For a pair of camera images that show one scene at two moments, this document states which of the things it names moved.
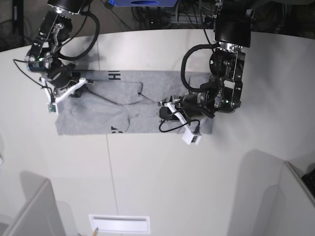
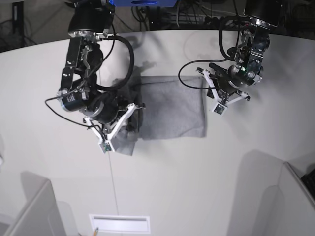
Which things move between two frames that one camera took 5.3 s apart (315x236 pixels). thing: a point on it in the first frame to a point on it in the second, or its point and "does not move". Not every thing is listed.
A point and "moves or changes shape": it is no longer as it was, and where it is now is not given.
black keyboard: (309, 178) does not move
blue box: (148, 3) does not move
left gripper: (62, 77) to (102, 107)
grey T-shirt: (121, 102) moves or changes shape
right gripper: (193, 104) to (231, 80)
